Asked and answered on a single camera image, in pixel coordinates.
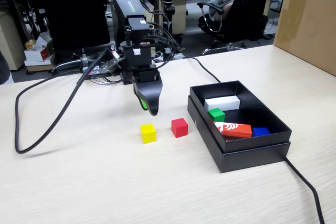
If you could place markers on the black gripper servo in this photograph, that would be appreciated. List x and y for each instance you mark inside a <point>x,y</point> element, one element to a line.
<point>137,57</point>

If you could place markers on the yellow wooden cube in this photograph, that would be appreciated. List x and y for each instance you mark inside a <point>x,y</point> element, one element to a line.
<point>148,134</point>

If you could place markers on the red wooden cube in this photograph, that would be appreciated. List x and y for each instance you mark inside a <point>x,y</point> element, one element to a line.
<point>179,129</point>

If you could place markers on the green wooden cube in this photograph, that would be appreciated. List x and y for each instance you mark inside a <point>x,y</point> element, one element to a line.
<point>216,116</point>

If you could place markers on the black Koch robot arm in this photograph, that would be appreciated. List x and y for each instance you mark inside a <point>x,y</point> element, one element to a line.
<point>120,11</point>

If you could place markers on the black cardboard box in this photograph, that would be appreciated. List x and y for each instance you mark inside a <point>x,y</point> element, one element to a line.
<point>249,155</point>

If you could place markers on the large brown cardboard box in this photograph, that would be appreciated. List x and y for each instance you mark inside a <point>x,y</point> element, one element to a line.
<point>307,24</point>

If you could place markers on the controller board with red LED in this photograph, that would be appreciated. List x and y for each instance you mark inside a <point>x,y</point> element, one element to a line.
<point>98,71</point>

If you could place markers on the white rectangular block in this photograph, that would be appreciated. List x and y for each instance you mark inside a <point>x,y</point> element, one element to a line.
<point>225,102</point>

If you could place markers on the beige drawer cabinet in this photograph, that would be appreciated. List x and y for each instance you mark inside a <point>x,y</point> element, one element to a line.
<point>10,45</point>
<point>179,11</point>

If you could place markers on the orange printed rectangular block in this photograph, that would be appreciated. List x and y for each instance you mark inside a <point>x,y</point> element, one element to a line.
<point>236,130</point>

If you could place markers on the black mesh office chair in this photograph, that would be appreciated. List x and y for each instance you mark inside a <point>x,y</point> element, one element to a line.
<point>76,11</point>

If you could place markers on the blue wooden cube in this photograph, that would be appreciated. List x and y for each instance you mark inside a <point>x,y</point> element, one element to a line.
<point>260,131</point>

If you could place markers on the white and red carton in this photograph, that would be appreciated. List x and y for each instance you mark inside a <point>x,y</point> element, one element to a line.
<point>36,54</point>

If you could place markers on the yellow tape roll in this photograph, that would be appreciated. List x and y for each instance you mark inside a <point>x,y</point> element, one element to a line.
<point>31,43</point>

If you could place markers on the black armrest office chair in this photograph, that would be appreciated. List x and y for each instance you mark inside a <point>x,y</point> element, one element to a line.
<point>249,11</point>

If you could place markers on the person in dark clothes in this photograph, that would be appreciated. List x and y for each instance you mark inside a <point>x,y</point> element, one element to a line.
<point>4,69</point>

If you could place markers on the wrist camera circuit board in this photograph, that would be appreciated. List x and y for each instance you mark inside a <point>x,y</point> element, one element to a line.
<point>111,64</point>

